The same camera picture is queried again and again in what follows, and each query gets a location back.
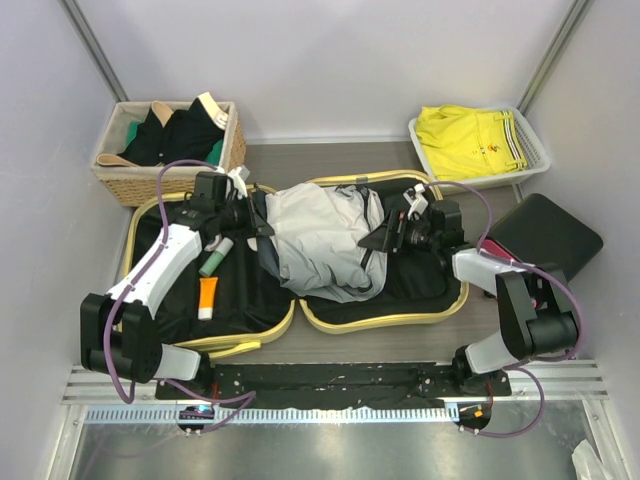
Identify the crumpled white plastic bag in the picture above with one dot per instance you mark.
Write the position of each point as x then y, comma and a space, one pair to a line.
587, 464

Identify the woven wicker basket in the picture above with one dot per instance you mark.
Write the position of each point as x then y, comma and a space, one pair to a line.
133, 186

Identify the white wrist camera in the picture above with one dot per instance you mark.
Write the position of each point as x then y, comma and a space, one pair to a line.
238, 176
418, 203

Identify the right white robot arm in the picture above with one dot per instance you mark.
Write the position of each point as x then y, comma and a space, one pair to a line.
538, 316

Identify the beige item with white tag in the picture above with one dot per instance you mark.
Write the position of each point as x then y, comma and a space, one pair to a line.
218, 116

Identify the orange and white tube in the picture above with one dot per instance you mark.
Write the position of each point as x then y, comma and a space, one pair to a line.
207, 293

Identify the green and white bottle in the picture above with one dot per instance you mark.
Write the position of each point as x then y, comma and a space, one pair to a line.
216, 257

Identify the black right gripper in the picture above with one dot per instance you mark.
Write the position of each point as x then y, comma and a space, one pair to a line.
381, 237

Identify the beige shoe insole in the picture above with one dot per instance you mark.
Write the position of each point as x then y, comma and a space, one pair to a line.
112, 160

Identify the white slotted cable duct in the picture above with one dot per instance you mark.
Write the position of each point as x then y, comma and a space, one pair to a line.
183, 414

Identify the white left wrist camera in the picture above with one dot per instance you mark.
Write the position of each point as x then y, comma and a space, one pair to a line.
238, 176

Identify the grey garment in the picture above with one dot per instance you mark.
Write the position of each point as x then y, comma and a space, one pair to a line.
314, 248

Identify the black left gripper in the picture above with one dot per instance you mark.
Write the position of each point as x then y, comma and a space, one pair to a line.
249, 207

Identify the white plastic mesh basket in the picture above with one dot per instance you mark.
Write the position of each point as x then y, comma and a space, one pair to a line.
538, 159

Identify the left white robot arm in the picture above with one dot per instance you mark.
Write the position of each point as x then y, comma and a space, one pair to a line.
119, 334

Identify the green cloth in basket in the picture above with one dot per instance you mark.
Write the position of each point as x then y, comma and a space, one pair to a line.
212, 158

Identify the yellow hard-shell suitcase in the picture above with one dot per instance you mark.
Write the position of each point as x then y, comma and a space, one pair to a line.
250, 306

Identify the yellow polo shirt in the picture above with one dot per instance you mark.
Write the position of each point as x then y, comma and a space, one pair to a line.
463, 143

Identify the black and pink drawer box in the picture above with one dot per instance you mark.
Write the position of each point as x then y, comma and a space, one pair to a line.
537, 231

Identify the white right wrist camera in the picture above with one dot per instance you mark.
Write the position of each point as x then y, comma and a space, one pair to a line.
418, 203

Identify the black clothing in basket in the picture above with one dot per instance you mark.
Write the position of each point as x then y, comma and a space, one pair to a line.
168, 135

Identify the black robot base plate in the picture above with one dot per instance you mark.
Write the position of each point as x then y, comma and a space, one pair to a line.
338, 386

